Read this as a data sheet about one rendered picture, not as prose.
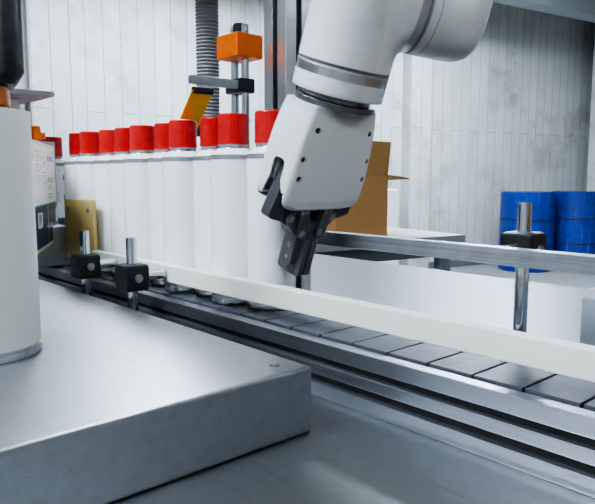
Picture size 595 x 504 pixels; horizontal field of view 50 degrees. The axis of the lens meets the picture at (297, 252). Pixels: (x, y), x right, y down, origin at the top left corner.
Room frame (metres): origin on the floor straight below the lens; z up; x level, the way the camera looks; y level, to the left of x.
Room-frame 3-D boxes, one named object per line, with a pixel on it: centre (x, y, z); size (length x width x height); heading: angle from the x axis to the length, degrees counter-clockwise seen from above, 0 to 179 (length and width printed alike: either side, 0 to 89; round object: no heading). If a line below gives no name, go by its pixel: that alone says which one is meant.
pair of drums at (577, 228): (7.08, -2.85, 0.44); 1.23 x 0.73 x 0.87; 119
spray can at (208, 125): (0.74, 0.10, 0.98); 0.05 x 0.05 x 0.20
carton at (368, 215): (2.59, -0.15, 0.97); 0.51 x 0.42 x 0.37; 126
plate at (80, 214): (0.93, 0.32, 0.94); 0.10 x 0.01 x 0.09; 42
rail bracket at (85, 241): (0.81, 0.26, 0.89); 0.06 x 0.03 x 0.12; 132
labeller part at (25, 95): (0.98, 0.45, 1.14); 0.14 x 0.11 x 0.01; 42
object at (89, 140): (0.97, 0.31, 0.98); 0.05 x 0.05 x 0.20
